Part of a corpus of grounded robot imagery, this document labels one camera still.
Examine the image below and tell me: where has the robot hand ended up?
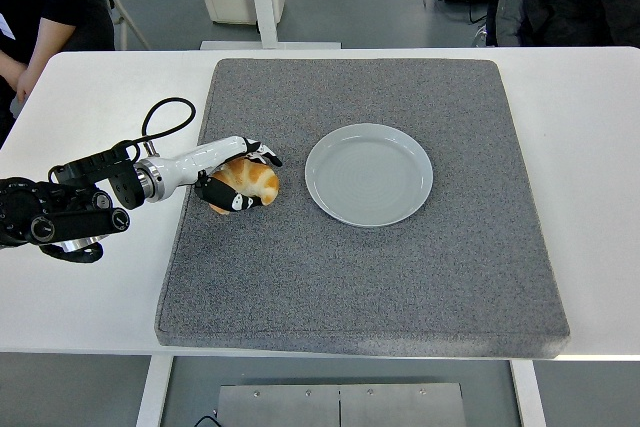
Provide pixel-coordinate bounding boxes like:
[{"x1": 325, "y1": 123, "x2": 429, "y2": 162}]
[{"x1": 160, "y1": 135, "x2": 284, "y2": 216}]

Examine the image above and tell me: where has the croissant bread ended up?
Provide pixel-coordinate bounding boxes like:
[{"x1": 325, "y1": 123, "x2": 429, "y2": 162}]
[{"x1": 208, "y1": 159, "x2": 280, "y2": 216}]

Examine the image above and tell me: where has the white table leg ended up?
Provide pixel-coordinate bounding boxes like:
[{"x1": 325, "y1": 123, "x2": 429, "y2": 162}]
[
  {"x1": 509, "y1": 360, "x2": 547, "y2": 427},
  {"x1": 134, "y1": 354, "x2": 175, "y2": 427}
]

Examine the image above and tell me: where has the grey felt mat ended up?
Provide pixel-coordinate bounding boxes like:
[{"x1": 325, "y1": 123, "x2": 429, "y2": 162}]
[{"x1": 153, "y1": 57, "x2": 571, "y2": 360}]

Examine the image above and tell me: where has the grey metal plate with screws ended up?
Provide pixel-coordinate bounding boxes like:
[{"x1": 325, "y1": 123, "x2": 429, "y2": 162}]
[{"x1": 217, "y1": 382, "x2": 469, "y2": 427}]

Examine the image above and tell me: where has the grey round plate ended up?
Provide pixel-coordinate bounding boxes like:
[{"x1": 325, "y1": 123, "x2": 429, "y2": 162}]
[{"x1": 304, "y1": 122, "x2": 434, "y2": 228}]

